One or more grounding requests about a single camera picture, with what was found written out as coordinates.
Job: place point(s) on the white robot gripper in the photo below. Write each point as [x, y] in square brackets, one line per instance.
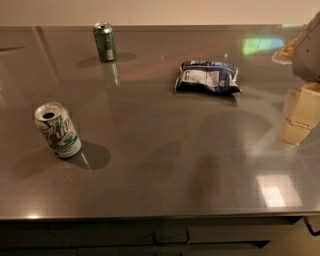
[308, 53]

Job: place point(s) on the green soda can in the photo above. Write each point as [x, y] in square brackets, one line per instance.
[104, 38]

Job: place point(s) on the white 7up soda can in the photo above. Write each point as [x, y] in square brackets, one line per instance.
[55, 124]

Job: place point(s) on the blue chip bag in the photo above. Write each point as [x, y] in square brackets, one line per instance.
[209, 77]

